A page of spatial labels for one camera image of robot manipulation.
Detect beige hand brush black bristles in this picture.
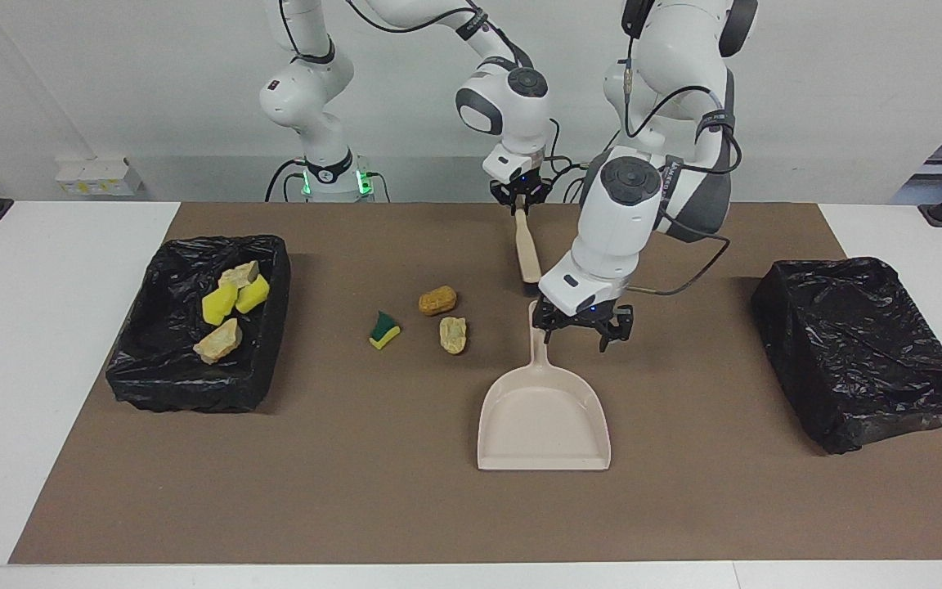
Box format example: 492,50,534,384
514,195,544,286

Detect pale bread piece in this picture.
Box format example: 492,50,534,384
438,317,469,356

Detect beige plastic dustpan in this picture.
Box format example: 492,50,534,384
477,299,612,472

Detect brown oval bread roll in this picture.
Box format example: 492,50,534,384
419,286,458,317

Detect thin green yellow sponge scrap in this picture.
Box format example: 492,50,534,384
369,311,401,351

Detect thick yellow green sponge chunk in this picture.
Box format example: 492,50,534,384
235,273,271,315

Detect pale bread chunk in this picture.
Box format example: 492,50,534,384
218,260,262,290

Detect yellow notched sponge piece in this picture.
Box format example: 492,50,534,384
201,282,240,327

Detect striped croissant piece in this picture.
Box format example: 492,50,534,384
192,317,244,366

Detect black bag lined bin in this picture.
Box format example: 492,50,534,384
751,257,942,456
105,235,292,414

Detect brown table mat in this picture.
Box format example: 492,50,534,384
9,202,942,565

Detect white power strip box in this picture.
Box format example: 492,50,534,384
56,157,143,197

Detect black left arm base cable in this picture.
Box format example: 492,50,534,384
557,162,599,203

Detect black arm base cable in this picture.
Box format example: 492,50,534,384
265,158,308,203
557,162,599,203

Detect black left arm gripper cable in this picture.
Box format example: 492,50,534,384
622,61,743,295

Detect black arm gripper cable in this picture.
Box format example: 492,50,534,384
622,61,743,295
279,0,594,205

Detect black right arm gripper cable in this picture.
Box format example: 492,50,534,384
279,0,594,205

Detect black right arm base cable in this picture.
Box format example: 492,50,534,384
265,158,308,203

